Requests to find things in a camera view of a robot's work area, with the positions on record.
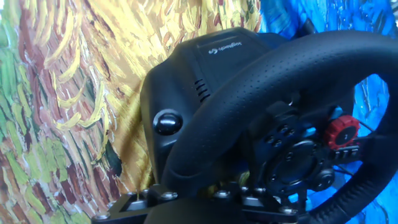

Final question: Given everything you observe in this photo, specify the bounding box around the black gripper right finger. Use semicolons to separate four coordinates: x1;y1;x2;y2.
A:
213;182;299;224

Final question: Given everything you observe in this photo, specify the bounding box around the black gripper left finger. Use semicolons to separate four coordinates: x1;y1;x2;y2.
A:
91;183;180;224

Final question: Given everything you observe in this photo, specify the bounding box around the black racing steering wheel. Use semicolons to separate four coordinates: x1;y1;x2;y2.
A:
160;30;398;224

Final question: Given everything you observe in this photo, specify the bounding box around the black wheel base housing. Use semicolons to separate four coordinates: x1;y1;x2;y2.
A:
139;26;287;184

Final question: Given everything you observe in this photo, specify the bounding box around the Van Gogh print cloth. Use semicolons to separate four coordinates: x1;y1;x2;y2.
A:
0;0;398;224

